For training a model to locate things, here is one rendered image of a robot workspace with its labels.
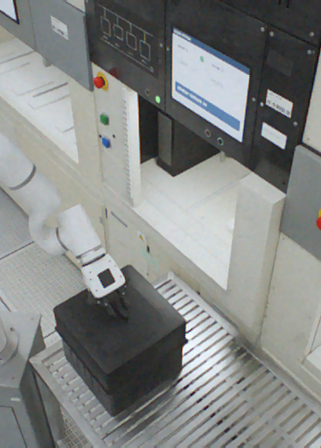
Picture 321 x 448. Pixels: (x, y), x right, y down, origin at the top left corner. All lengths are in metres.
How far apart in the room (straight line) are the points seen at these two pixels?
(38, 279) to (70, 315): 1.47
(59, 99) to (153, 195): 0.84
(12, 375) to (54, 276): 1.31
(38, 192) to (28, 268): 1.77
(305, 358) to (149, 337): 0.49
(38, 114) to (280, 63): 1.65
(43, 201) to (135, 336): 0.46
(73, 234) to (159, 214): 0.64
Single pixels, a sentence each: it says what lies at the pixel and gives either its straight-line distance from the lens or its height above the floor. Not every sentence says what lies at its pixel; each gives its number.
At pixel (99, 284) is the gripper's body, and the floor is 1.12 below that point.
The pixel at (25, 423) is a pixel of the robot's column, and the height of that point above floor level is 0.51.
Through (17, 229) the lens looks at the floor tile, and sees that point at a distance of 3.49.
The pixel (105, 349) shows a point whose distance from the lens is 1.66.
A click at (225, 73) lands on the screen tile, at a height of 1.63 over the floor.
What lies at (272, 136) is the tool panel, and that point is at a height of 1.54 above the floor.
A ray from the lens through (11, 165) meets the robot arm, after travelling 1.46.
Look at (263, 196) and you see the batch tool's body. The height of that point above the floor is 1.40.
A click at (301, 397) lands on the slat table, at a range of 1.91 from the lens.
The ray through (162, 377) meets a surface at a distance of 1.86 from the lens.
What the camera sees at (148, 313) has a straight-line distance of 1.72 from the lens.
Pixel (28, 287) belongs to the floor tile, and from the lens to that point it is 3.18.
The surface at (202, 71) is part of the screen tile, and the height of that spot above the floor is 1.60.
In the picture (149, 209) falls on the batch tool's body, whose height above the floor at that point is 0.87.
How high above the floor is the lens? 2.39
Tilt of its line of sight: 45 degrees down
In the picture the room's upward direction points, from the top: 1 degrees counter-clockwise
